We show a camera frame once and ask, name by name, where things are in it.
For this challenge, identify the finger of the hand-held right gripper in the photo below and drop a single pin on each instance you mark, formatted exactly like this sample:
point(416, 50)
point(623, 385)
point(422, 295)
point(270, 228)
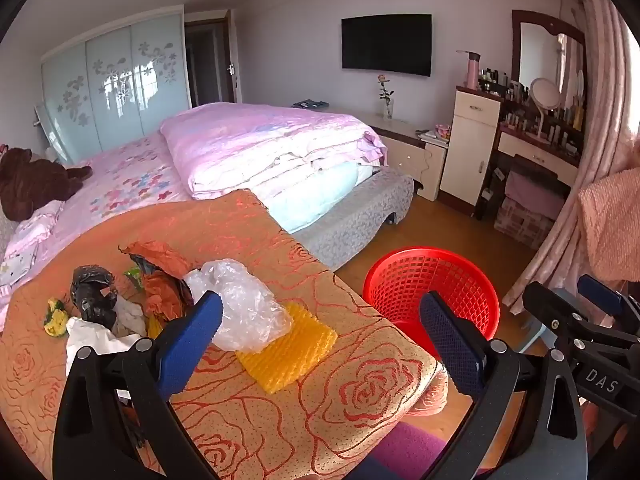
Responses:
point(602, 295)
point(555, 310)

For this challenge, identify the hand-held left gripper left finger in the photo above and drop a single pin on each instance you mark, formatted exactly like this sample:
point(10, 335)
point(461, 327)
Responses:
point(192, 340)

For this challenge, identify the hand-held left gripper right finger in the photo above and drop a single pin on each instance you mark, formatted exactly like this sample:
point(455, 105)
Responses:
point(450, 340)

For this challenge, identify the clear plastic bag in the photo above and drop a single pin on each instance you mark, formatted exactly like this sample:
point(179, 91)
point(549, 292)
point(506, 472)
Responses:
point(250, 310)

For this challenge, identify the red plastic basket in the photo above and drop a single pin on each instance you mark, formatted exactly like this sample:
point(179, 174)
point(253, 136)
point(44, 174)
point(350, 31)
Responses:
point(430, 275)

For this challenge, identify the white tissue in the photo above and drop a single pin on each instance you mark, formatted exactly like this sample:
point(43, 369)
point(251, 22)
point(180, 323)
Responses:
point(129, 315)

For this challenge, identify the green snack wrapper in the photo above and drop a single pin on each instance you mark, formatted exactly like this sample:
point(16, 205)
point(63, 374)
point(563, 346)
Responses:
point(134, 275)

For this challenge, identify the orange paper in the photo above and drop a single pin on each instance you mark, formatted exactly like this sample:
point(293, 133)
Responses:
point(155, 260)

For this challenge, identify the white printed plastic packet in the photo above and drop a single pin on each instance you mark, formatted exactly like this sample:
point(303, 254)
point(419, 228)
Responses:
point(90, 342)

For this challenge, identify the yellow foam fruit net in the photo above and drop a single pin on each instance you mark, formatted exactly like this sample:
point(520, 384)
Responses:
point(295, 350)

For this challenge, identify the black plastic bag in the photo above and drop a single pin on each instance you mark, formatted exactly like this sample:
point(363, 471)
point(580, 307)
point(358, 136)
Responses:
point(92, 292)

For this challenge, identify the yellow green wrapper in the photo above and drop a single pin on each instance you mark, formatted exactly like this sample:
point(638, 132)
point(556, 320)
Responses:
point(56, 317)

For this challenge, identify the light blue plastic stool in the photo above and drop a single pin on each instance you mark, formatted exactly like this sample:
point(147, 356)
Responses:
point(532, 332)

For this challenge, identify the pink knitted towel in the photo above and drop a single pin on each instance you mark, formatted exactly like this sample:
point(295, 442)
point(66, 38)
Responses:
point(612, 225)

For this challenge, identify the patterned storage box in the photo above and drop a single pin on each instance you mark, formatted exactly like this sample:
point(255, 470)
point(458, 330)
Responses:
point(522, 227)

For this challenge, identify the orange rose pattern blanket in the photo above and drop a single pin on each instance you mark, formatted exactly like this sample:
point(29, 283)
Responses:
point(225, 240)

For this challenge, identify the vanity stool with pink cloth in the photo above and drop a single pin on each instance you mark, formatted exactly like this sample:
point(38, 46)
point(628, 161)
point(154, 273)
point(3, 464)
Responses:
point(532, 195)

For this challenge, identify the purple floor mat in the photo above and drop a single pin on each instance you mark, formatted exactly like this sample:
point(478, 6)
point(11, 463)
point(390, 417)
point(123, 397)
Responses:
point(400, 450)

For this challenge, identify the grey fabric bed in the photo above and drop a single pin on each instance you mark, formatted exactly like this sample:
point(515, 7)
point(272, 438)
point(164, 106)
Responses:
point(350, 220)

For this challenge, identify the cream dressing table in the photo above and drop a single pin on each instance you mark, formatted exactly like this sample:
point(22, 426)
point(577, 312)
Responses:
point(535, 152)

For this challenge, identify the pink floral bed sheet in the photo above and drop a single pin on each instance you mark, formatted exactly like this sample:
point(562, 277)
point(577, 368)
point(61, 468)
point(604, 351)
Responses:
point(125, 180)

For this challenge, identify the tall white cabinet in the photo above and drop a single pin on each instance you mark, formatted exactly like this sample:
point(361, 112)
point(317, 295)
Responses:
point(470, 150)

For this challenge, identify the white blue folded quilt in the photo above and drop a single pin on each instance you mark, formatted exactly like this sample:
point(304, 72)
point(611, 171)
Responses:
point(310, 195)

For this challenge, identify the white printed cloth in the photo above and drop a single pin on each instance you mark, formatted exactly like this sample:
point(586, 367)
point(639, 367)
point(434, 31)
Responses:
point(17, 267)

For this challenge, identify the pink ruffled pillow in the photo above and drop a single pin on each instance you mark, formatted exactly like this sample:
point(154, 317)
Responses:
point(35, 230)

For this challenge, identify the low cream cabinet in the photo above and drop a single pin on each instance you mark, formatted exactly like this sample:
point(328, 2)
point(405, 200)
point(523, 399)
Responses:
point(405, 152)

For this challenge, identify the pink floral small object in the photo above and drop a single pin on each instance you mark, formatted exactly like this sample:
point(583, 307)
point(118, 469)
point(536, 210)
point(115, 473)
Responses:
point(443, 131)

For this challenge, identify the round white makeup mirror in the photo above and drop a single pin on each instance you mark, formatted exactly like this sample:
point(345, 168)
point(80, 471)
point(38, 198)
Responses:
point(546, 94)

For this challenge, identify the pink patterned curtain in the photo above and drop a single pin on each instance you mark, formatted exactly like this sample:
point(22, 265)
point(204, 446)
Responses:
point(605, 85)

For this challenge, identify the pink folded quilt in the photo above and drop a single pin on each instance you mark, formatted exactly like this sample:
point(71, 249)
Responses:
point(260, 140)

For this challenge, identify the row of cosmetic bottles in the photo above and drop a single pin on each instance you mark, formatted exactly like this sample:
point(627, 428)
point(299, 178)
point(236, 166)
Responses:
point(515, 92)

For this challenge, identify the brown plush bear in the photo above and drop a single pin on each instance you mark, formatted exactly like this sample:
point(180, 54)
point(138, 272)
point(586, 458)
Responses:
point(35, 180)

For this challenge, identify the rose in glass vase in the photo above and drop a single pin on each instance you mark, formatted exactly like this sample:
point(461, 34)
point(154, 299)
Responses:
point(387, 107)

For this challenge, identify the brown framed vanity mirror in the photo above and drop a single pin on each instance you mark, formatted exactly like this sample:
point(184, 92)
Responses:
point(537, 52)

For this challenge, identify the pink thermos bottle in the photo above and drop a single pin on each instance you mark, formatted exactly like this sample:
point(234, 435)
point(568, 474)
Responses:
point(471, 70)

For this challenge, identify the glass sliding door wardrobe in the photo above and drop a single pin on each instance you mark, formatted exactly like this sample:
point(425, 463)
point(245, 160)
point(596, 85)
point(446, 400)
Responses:
point(115, 85)

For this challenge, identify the brown room door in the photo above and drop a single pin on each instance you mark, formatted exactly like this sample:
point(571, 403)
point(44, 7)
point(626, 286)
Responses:
point(234, 60)

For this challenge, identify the black wall television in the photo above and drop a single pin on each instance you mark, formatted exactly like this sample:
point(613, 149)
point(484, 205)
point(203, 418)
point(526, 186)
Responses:
point(386, 45)

